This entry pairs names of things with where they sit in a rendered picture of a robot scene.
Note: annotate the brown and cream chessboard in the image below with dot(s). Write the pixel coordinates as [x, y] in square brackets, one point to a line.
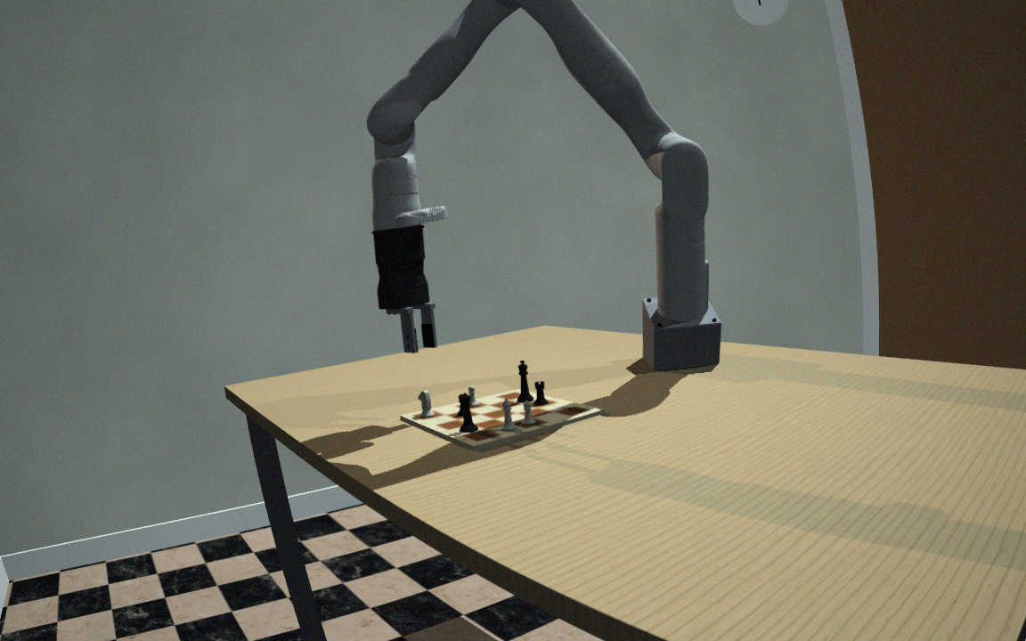
[489, 417]

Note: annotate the white bishop chess piece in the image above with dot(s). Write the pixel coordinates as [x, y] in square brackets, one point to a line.
[508, 424]

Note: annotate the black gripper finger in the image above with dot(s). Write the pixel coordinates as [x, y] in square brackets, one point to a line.
[428, 324]
[409, 332]

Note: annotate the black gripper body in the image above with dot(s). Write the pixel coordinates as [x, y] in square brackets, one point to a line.
[401, 284]

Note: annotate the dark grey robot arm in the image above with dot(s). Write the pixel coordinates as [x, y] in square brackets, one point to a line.
[610, 80]

